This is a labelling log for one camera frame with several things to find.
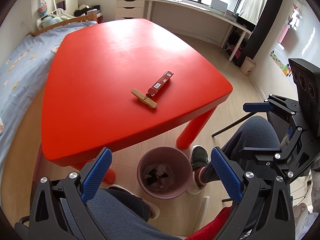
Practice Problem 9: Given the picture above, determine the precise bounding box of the red snack box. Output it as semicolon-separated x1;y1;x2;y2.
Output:
146;71;174;98

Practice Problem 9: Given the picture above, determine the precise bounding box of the pink trash bin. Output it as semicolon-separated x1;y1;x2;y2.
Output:
137;146;192;200

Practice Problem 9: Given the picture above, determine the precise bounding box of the white drawer cabinet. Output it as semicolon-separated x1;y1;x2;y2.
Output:
116;0;145;20

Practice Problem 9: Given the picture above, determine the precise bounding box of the bed with blue sheet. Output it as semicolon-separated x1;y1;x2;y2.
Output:
0;21;96;169

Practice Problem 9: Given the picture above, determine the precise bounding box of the person's left leg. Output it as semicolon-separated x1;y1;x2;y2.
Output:
87;189;178;239

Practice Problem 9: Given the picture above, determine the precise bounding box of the white long desk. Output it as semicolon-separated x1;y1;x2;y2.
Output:
145;0;251;61

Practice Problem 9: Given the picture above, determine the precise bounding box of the person's right leg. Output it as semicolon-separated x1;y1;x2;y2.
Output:
187;116;280;195

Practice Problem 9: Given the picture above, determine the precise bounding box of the black shoe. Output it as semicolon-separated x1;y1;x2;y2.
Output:
189;145;208;172

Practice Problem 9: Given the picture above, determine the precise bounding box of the person's leg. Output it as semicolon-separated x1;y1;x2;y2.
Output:
87;189;178;239
187;116;280;195

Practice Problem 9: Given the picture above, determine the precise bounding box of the white small waste bin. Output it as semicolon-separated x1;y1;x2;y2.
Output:
240;57;257;75

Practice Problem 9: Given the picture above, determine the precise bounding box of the red plastic table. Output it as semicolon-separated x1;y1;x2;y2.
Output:
40;18;234;184

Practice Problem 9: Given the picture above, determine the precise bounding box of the wooden clothespin on table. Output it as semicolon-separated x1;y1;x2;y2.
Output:
131;88;157;109

